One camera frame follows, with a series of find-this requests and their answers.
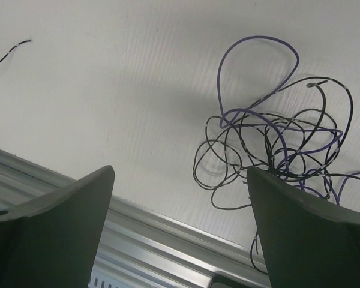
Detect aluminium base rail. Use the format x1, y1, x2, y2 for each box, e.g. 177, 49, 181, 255
0, 150, 270, 287

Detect black purple cable bundle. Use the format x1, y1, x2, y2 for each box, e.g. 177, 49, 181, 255
193, 35, 360, 274

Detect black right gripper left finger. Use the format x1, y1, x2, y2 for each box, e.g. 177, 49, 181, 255
0, 166, 115, 287

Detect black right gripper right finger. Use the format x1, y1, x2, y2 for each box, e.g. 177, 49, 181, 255
247, 167, 360, 287

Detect white slotted cable duct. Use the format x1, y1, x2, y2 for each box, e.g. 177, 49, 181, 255
88, 271, 154, 288

